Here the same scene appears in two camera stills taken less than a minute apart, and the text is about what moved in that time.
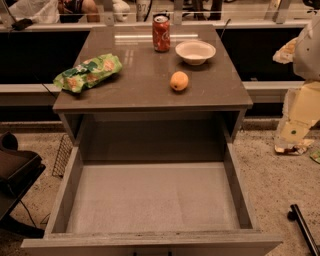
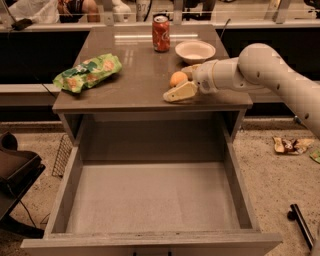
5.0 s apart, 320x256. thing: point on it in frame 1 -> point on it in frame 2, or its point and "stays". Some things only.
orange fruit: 179,80 stays
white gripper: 308,55 -> 204,80
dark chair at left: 19,170 stays
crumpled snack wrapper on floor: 293,150 stays
